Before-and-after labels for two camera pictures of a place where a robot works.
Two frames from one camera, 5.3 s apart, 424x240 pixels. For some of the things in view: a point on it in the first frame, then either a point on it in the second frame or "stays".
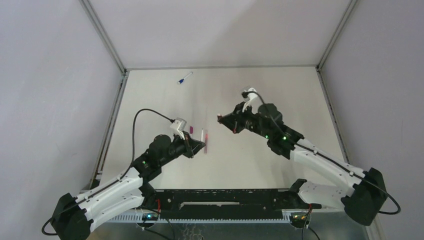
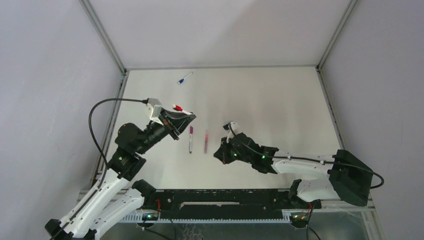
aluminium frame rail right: (321, 74) stays
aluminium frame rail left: (125, 71) stays
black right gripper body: (246, 120) to (229, 154)
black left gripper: (190, 147) to (170, 123)
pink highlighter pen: (206, 142) stays
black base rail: (257, 203) stays
